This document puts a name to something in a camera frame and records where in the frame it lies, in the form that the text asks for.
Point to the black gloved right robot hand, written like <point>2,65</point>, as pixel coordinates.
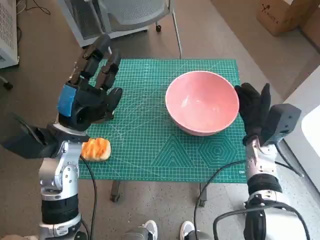
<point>252,112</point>

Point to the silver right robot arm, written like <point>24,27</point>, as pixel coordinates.
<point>260,160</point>

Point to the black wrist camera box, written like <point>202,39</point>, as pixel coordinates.
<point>22,140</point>
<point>282,120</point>

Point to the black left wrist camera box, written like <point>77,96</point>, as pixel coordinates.
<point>22,140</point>

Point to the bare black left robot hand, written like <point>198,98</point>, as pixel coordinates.
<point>85,105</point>

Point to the green cutting mat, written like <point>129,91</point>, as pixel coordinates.
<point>150,120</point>

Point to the pink bowl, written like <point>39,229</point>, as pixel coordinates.
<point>202,105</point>

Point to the white desk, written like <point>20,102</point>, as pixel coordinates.
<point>307,105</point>

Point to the printed cardboard box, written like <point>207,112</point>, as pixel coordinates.
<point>282,15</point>

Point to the black office chair base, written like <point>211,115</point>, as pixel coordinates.
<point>7,85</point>

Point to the grey mesh chair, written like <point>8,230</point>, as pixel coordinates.
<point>140,12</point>

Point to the person's shoe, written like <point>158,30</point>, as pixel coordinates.
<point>150,228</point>
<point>186,230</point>

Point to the plain cardboard box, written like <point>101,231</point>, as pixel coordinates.
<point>312,35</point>

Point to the table leg with caster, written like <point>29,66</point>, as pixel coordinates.
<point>115,191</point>
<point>203,195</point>

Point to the person's left shoe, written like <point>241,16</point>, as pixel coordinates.
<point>150,228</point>

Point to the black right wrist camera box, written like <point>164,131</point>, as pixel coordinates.
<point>282,120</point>

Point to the person's right shoe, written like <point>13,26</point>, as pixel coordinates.
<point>186,230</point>

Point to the white perforated appliance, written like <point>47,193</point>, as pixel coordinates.
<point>7,30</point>

